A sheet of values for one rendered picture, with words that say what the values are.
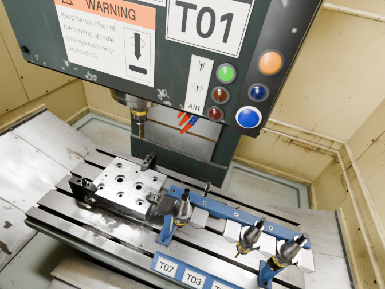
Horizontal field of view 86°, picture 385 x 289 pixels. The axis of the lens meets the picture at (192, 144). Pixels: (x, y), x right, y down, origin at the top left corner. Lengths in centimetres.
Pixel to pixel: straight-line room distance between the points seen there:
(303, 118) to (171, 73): 127
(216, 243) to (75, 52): 88
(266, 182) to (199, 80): 154
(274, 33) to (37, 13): 34
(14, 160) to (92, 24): 131
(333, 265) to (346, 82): 94
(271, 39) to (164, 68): 15
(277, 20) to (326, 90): 119
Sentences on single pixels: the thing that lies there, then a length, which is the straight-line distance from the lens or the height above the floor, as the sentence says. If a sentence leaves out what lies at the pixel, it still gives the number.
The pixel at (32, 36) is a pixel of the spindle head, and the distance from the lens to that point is 46.
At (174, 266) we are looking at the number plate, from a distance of 91.
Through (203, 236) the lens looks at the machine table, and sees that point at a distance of 102.
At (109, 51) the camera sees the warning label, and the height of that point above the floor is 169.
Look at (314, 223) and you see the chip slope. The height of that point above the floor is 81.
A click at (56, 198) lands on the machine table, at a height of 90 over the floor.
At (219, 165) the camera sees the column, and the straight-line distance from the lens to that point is 132.
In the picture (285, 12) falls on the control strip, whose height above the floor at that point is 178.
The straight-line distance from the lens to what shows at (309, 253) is 78.
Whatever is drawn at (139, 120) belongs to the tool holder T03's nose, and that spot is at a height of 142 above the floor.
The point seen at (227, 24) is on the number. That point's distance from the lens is 28.
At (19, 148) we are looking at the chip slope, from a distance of 164.
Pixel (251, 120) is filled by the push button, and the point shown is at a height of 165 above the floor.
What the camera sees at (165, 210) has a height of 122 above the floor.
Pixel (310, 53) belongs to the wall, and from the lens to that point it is 136.
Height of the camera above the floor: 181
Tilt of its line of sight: 41 degrees down
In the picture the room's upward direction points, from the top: 12 degrees clockwise
